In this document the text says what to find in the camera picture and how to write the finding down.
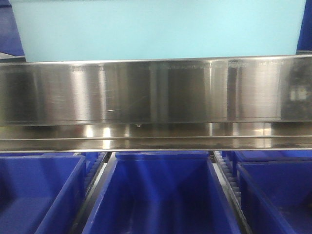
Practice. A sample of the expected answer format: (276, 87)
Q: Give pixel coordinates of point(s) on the steel roller rail left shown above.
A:
(95, 194)

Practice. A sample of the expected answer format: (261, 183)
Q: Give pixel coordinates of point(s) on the steel roller rail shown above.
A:
(231, 189)
(95, 194)

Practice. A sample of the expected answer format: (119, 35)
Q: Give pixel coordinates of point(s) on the light blue plastic bin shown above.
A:
(64, 30)

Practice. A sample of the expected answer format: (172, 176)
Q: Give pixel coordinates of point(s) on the dark blue bin right shelf middle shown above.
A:
(161, 193)

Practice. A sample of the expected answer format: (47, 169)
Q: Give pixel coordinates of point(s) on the dark blue bin right shelf left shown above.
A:
(40, 194)

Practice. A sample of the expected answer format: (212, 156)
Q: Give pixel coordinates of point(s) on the right shelf steel front rail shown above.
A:
(235, 103)

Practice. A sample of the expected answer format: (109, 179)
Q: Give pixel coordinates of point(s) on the dark blue bin upper far right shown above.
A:
(305, 37)

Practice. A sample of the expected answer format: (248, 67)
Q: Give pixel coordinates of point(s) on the dark blue bin upper far left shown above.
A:
(9, 36)

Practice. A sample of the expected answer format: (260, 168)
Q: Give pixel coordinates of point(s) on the steel roller rail right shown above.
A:
(231, 189)

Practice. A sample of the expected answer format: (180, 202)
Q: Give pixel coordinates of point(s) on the dark blue bin shelf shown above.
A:
(276, 197)
(161, 193)
(40, 194)

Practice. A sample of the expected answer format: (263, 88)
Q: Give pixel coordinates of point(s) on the dark blue bin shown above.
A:
(305, 37)
(9, 36)

